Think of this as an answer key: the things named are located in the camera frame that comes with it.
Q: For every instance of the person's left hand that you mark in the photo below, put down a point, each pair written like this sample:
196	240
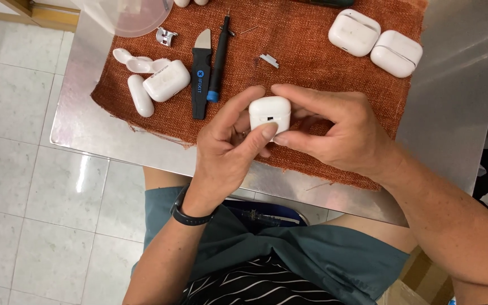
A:
223	161

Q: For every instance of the person's right hand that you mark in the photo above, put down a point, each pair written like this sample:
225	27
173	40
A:
337	131

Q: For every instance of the white earbud charging case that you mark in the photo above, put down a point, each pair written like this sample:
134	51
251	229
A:
269	113

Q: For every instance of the black wrist band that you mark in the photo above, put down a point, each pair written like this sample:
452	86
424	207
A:
187	214

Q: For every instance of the rust orange woven cloth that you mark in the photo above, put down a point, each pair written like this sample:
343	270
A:
303	76

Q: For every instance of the blue chair seat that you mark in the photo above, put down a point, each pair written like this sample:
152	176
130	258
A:
265	216

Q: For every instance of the black metal-blade opening tool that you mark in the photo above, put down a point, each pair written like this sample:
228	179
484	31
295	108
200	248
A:
200	80

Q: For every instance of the white wide earbud case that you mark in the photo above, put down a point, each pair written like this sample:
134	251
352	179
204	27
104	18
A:
396	53
354	32

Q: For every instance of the white opened case body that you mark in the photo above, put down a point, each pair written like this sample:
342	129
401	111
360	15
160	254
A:
166	80

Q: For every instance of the small grey metal part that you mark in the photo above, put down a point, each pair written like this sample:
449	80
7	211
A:
269	60

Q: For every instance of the black blue-tipped precision screwdriver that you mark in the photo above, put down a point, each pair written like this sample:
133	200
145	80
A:
219	59

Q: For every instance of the white oblong case lid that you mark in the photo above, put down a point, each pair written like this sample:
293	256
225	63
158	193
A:
140	95

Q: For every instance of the black white striped shirt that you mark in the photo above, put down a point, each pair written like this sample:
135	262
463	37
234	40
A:
252	284

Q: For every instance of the teal shorts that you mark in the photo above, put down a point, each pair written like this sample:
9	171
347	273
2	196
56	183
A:
311	258

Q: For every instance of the white inner case shells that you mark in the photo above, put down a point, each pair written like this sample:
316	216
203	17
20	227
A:
138	62

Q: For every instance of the thin metal pin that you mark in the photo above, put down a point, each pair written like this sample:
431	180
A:
248	30

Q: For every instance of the white round objects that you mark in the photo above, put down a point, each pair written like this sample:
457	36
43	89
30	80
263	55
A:
191	2

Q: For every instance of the cardboard box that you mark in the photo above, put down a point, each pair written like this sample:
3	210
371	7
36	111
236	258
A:
422	279

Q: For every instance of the translucent plastic bowl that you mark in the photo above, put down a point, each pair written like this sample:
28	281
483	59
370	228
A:
129	15

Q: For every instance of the small metal hinge bracket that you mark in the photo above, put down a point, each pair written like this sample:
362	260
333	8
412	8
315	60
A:
165	36

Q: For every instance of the wooden door frame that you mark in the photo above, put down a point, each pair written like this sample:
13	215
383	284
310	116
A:
28	12

